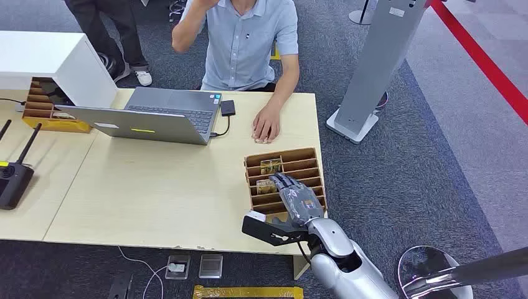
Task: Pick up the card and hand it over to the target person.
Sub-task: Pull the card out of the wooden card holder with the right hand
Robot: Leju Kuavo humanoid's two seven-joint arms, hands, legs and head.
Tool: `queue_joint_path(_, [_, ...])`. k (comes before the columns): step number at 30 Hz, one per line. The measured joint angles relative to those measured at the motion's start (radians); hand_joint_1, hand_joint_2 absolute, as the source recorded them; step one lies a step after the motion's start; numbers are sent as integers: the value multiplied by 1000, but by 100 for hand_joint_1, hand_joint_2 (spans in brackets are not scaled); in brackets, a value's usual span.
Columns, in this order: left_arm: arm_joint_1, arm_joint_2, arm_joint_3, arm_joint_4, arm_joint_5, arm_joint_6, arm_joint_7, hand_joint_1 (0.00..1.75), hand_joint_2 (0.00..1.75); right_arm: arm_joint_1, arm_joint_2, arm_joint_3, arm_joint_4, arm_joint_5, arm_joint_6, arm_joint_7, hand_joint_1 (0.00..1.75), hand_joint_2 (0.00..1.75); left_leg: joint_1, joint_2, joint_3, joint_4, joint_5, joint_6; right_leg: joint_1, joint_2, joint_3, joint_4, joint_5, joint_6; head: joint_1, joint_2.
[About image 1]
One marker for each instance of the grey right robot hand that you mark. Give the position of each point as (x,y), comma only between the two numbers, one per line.
(298,200)

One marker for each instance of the gold patterned card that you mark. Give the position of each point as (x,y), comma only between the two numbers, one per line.
(271,166)
(266,187)

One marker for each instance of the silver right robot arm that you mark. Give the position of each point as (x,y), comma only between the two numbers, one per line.
(346,260)

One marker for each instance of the wooden slotted card rack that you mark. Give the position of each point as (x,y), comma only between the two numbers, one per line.
(288,165)

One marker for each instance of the person's left hand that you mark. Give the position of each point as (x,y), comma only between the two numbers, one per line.
(266,124)

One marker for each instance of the standing person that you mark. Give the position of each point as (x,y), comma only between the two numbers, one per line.
(111,37)

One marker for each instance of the yellow floor tape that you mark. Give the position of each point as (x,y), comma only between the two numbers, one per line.
(247,292)

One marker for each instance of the closed floor socket plate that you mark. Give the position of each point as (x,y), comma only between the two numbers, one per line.
(211,266)

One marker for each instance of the black usb hub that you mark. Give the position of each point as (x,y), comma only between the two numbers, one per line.
(227,108)

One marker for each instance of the floor power socket plate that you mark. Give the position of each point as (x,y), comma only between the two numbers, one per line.
(178,267)

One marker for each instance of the grey kiosk stand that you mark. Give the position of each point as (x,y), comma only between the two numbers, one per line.
(377,66)

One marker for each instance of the grey open laptop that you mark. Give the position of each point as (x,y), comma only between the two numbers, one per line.
(165,117)

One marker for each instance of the round stanchion base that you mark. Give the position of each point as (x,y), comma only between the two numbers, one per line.
(362,14)

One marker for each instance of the red barrier belt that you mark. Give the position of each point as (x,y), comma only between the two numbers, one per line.
(482,57)

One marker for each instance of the wooden rack on yellow base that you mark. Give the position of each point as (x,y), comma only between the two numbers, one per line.
(41,107)

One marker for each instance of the white cabinet box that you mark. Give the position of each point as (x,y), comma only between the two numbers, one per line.
(57,62)

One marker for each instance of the black remote controller with antennas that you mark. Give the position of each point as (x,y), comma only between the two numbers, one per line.
(14,177)

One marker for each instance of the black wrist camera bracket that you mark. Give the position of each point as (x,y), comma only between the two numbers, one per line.
(270,233)

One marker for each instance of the chrome stanchion post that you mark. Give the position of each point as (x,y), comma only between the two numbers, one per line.
(462,274)

